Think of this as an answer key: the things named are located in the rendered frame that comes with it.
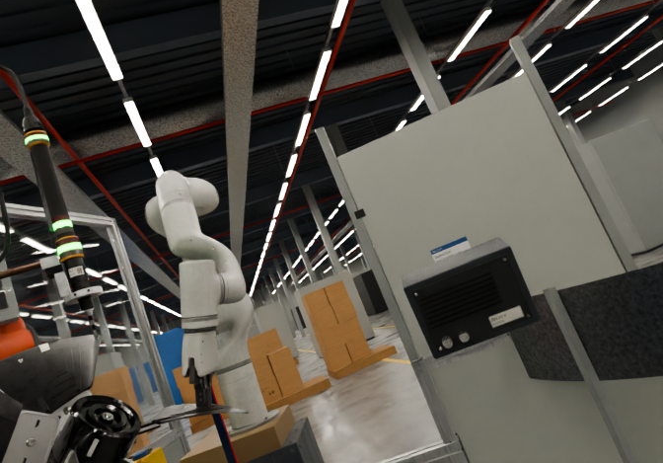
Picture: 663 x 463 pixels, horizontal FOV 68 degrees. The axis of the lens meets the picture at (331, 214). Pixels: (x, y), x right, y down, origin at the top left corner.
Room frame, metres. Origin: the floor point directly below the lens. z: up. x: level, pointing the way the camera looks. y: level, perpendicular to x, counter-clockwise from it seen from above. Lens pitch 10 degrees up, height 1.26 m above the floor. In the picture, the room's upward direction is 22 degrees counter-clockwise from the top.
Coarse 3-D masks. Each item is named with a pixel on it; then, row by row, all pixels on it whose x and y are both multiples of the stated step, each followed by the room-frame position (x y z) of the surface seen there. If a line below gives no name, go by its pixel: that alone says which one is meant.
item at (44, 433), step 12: (24, 420) 0.79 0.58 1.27; (36, 420) 0.81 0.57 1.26; (48, 420) 0.82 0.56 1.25; (24, 432) 0.79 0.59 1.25; (36, 432) 0.80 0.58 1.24; (48, 432) 0.82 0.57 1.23; (12, 444) 0.78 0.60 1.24; (24, 444) 0.79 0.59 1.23; (36, 444) 0.80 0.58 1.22; (48, 444) 0.81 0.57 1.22; (12, 456) 0.77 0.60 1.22; (24, 456) 0.79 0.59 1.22; (36, 456) 0.80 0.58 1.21
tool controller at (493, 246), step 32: (480, 256) 1.13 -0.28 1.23; (512, 256) 1.12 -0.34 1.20; (416, 288) 1.15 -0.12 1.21; (448, 288) 1.14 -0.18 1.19; (480, 288) 1.14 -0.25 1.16; (512, 288) 1.14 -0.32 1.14; (448, 320) 1.16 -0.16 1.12; (480, 320) 1.16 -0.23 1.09; (512, 320) 1.16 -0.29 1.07; (448, 352) 1.19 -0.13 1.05
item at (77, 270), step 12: (24, 108) 0.94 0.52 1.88; (24, 120) 0.93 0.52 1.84; (36, 120) 0.94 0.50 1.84; (72, 264) 0.93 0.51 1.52; (84, 264) 0.96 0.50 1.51; (72, 276) 0.93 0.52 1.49; (84, 276) 0.94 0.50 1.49; (72, 288) 0.94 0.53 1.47; (84, 288) 0.94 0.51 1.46; (84, 300) 0.94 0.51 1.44
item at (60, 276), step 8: (56, 256) 0.93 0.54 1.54; (40, 264) 0.91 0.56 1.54; (48, 264) 0.92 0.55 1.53; (56, 264) 0.93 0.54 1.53; (48, 272) 0.91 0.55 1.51; (56, 272) 0.92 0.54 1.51; (64, 272) 0.93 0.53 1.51; (56, 280) 0.92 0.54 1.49; (64, 280) 0.93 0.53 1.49; (64, 288) 0.93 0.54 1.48; (88, 288) 0.93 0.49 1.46; (96, 288) 0.94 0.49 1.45; (64, 296) 0.92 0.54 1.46; (72, 296) 0.92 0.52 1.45; (80, 296) 0.92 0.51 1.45; (96, 296) 0.98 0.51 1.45
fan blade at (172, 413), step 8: (168, 408) 1.19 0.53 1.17; (176, 408) 1.18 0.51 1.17; (184, 408) 1.16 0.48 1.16; (192, 408) 1.14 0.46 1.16; (200, 408) 1.12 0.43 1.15; (208, 408) 1.11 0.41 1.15; (216, 408) 1.12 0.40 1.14; (224, 408) 1.13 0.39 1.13; (232, 408) 1.14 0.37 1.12; (160, 416) 1.12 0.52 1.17; (168, 416) 1.06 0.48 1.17; (176, 416) 1.02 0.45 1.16; (184, 416) 1.01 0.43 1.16; (192, 416) 1.02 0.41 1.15; (144, 424) 1.03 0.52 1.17
